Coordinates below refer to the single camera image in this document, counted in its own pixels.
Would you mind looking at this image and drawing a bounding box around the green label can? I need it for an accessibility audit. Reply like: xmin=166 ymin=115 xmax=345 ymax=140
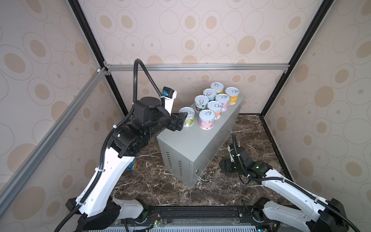
xmin=179 ymin=107 xmax=195 ymax=127

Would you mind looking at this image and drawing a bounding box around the purple white label can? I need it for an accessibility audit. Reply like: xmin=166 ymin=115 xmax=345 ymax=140
xmin=198 ymin=109 xmax=215 ymax=130

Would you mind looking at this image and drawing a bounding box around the teal brown label can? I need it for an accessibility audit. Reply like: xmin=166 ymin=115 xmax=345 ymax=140
xmin=195 ymin=95 xmax=209 ymax=113

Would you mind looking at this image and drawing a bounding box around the orange white label can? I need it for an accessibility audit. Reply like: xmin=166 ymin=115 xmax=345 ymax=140
xmin=207 ymin=101 xmax=223 ymax=120

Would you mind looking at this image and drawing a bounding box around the light blue bear can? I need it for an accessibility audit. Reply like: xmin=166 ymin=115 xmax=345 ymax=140
xmin=203 ymin=89 xmax=217 ymax=101

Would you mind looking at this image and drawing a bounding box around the pink label can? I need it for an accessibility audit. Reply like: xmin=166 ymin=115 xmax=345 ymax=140
xmin=215 ymin=93 xmax=230 ymax=112

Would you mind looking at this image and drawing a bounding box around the yellow fruit label can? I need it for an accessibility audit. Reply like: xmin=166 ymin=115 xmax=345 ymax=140
xmin=211 ymin=82 xmax=224 ymax=94

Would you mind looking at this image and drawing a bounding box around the yellow orange label can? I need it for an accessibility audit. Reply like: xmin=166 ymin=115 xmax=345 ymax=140
xmin=225 ymin=87 xmax=240 ymax=105

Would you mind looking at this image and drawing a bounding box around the blue label dark can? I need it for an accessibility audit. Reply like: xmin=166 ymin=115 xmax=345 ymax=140
xmin=127 ymin=159 xmax=138 ymax=171

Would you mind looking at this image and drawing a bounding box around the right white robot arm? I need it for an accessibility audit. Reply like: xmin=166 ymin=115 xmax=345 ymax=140
xmin=219 ymin=133 xmax=359 ymax=232

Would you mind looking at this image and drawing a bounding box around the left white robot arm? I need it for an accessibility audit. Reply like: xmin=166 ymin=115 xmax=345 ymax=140
xmin=55 ymin=59 xmax=187 ymax=232

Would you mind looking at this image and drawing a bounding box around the grey metal cabinet box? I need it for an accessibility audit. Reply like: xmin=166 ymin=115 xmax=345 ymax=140
xmin=157 ymin=95 xmax=245 ymax=187

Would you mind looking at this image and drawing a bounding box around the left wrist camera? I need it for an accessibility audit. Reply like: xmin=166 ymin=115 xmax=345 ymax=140
xmin=162 ymin=87 xmax=177 ymax=114

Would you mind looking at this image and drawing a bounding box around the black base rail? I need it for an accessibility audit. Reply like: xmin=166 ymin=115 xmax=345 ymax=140
xmin=115 ymin=204 xmax=326 ymax=232

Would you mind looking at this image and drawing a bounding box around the silver horizontal back rail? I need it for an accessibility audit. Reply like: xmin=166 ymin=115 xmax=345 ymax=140
xmin=103 ymin=61 xmax=290 ymax=76

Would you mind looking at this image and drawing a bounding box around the black corner frame post left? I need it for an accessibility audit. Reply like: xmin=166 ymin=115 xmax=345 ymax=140
xmin=67 ymin=0 xmax=128 ymax=116

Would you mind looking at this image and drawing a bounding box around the black corner frame post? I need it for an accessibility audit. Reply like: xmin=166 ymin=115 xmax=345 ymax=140
xmin=260 ymin=0 xmax=334 ymax=120
xmin=67 ymin=0 xmax=128 ymax=116

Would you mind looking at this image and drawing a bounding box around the silver left side rail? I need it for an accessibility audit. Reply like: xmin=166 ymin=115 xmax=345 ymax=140
xmin=1 ymin=67 xmax=108 ymax=217

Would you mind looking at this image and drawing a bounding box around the black corner frame post right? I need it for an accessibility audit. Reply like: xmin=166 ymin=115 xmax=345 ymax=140
xmin=260 ymin=0 xmax=334 ymax=120

